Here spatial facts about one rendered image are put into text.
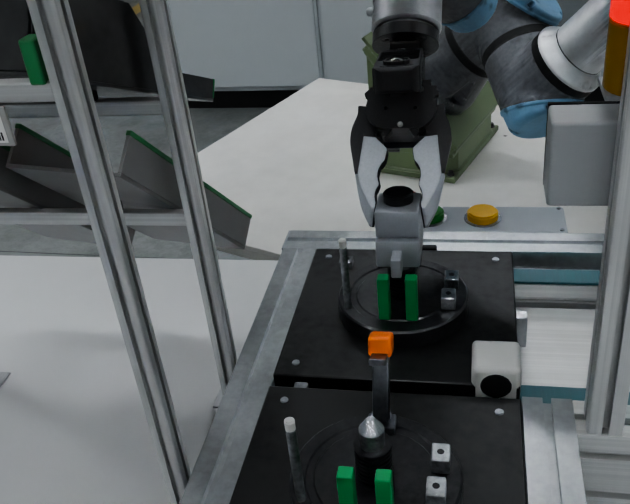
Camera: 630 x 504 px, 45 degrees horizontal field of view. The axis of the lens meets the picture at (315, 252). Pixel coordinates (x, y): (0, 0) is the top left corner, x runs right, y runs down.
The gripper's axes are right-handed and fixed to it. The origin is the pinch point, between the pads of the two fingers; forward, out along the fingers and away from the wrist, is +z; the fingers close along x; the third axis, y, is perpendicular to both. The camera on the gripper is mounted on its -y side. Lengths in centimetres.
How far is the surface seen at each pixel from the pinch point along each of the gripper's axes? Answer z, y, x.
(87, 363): 16.3, 16.5, 41.1
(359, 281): 5.9, 9.0, 5.0
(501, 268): 3.3, 14.7, -10.7
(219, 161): -24, 61, 41
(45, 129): -108, 285, 220
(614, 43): -7.0, -22.8, -16.8
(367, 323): 11.0, 3.1, 3.1
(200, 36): -153, 275, 132
